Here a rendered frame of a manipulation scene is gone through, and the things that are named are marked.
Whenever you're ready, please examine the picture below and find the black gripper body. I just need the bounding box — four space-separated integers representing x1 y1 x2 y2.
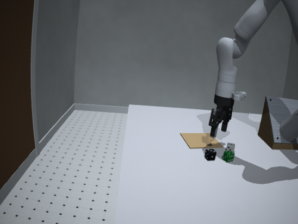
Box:
214 94 234 119

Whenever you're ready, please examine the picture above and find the green die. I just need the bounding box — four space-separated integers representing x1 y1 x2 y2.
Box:
222 151 235 162

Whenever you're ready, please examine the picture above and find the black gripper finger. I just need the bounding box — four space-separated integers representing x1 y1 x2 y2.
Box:
209 109 226 138
221 107 233 132

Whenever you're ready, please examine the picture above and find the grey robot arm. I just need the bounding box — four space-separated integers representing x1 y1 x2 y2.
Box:
215 0 298 141

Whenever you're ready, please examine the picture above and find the grey die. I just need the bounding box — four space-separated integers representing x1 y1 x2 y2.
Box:
226 143 235 152

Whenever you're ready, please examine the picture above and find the black die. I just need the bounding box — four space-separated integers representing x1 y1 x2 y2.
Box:
204 149 216 160

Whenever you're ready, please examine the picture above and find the tan flat mat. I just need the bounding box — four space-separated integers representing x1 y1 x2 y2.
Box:
180 133 223 148

